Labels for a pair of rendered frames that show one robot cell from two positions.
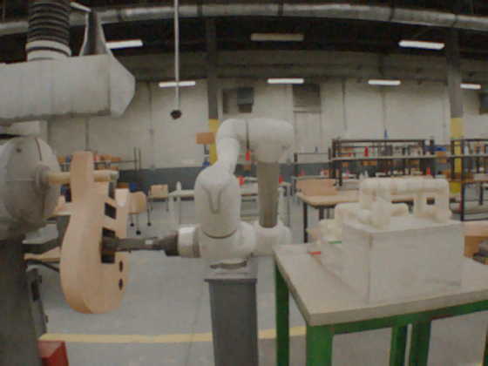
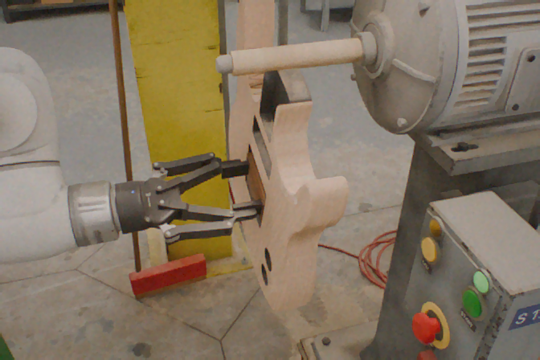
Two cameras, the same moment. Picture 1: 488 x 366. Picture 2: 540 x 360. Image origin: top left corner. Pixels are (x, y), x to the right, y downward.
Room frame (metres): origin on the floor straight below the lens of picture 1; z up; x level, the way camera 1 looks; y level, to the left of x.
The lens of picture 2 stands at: (1.36, 0.28, 1.50)
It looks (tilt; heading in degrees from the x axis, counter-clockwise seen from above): 36 degrees down; 167
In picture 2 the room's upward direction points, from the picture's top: straight up
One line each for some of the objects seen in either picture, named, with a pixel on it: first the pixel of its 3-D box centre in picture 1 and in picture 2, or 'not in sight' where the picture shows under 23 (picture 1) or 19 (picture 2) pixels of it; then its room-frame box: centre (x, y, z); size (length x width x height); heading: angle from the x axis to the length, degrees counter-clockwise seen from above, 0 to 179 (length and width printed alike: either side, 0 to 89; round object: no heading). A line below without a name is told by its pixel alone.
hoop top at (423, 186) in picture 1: (414, 186); not in sight; (0.64, -0.41, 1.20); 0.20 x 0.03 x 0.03; 96
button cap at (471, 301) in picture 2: not in sight; (476, 302); (1.07, 0.59, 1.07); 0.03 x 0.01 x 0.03; 3
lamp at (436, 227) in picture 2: not in sight; (435, 228); (0.98, 0.58, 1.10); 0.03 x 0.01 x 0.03; 3
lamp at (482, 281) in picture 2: not in sight; (480, 282); (1.07, 0.58, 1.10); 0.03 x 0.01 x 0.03; 3
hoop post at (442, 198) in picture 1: (442, 204); not in sight; (0.65, -0.49, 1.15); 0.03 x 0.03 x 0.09
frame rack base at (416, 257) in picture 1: (401, 254); not in sight; (0.69, -0.40, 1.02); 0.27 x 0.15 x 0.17; 97
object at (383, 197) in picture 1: (383, 208); not in sight; (0.63, -0.32, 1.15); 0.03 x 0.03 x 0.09
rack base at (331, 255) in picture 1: (370, 253); not in sight; (0.84, -0.39, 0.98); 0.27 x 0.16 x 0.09; 97
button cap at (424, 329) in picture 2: not in sight; (429, 326); (1.03, 0.57, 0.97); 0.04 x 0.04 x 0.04; 3
